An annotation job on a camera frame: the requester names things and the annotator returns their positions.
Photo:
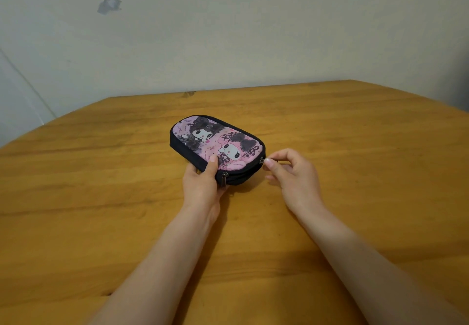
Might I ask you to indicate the person's left hand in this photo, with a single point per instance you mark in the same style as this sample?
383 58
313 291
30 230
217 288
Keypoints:
199 188

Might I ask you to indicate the person's right hand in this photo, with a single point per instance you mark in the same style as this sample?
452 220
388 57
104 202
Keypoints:
298 185

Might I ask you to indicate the person's left thumb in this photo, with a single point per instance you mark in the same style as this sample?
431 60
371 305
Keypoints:
211 165

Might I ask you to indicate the person's right thumb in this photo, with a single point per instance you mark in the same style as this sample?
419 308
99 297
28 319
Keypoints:
275 169

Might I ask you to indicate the pink cartoon print pencil case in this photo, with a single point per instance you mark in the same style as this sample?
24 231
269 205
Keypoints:
216 145

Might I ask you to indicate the person's left forearm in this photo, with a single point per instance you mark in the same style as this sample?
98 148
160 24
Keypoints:
154 273

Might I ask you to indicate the person's right forearm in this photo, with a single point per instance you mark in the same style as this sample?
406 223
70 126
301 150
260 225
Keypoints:
377 273

